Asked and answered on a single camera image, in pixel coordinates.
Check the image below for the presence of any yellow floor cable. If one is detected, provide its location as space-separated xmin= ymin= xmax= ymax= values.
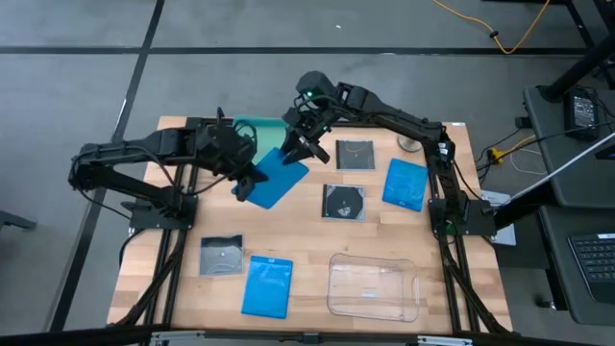
xmin=430 ymin=0 xmax=553 ymax=56

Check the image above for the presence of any blue Blu-ray case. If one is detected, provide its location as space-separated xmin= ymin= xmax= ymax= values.
xmin=231 ymin=146 xmax=310 ymax=210
xmin=381 ymin=158 xmax=430 ymax=213
xmin=240 ymin=255 xmax=295 ymax=320

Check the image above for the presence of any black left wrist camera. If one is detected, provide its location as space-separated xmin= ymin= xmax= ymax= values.
xmin=233 ymin=175 xmax=257 ymax=203

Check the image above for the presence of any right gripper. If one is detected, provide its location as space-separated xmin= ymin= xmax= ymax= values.
xmin=281 ymin=98 xmax=337 ymax=167

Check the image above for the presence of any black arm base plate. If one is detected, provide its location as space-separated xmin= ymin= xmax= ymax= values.
xmin=428 ymin=197 xmax=497 ymax=237
xmin=122 ymin=191 xmax=199 ymax=231

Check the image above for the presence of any black aluminium table frame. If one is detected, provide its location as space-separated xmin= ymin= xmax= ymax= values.
xmin=108 ymin=114 xmax=514 ymax=337

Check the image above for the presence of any black power adapter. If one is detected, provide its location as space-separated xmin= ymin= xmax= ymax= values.
xmin=563 ymin=88 xmax=602 ymax=142

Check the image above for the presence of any black desk leg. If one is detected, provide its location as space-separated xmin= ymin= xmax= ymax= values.
xmin=536 ymin=33 xmax=615 ymax=103

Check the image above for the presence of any black front crossbar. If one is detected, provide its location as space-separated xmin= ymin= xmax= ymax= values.
xmin=0 ymin=324 xmax=615 ymax=346

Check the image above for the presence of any white paper sheet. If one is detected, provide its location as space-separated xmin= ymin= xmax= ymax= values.
xmin=480 ymin=189 xmax=518 ymax=247

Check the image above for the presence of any black keyboard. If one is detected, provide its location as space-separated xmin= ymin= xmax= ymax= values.
xmin=567 ymin=232 xmax=615 ymax=305

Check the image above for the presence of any teal plastic bin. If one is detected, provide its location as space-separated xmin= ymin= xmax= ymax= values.
xmin=233 ymin=114 xmax=290 ymax=165

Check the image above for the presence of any yellow extension cord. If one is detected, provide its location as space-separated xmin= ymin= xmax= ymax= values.
xmin=487 ymin=134 xmax=537 ymax=164

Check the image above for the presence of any dark grey desk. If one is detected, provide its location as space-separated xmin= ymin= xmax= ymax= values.
xmin=537 ymin=205 xmax=615 ymax=328
xmin=522 ymin=85 xmax=615 ymax=209

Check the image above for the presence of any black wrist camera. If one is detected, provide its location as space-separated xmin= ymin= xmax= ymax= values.
xmin=233 ymin=175 xmax=257 ymax=203
xmin=307 ymin=141 xmax=332 ymax=164

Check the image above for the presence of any clear plastic bin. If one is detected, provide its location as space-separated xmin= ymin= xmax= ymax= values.
xmin=326 ymin=252 xmax=421 ymax=324

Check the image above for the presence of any silver rod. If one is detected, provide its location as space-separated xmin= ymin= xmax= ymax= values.
xmin=508 ymin=130 xmax=615 ymax=203

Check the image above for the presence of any grey chair leg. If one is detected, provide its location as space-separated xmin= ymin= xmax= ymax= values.
xmin=0 ymin=210 xmax=38 ymax=232

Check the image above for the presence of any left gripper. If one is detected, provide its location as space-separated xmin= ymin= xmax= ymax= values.
xmin=194 ymin=119 xmax=270 ymax=186

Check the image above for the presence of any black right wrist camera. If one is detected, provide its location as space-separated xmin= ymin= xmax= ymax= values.
xmin=307 ymin=141 xmax=332 ymax=164

